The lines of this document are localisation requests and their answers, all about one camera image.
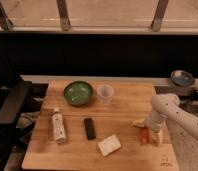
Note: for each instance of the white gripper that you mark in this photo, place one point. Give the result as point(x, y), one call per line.
point(155, 123)

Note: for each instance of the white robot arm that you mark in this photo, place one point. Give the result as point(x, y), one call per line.
point(166, 106)

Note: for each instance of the translucent plastic cup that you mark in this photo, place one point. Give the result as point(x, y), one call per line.
point(105, 94)

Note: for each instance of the green ceramic bowl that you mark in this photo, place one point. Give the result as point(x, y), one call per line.
point(78, 93)

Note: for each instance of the white sponge block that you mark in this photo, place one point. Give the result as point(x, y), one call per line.
point(109, 145)

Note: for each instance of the black rectangular block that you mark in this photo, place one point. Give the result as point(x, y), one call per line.
point(89, 128)

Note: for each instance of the blue-grey plate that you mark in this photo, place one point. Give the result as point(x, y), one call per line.
point(182, 78)

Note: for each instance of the wooden cutting board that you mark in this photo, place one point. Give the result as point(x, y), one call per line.
point(130, 101)

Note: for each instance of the white bottle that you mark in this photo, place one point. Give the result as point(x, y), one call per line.
point(59, 133)

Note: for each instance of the black chair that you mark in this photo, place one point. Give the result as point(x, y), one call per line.
point(10, 112)

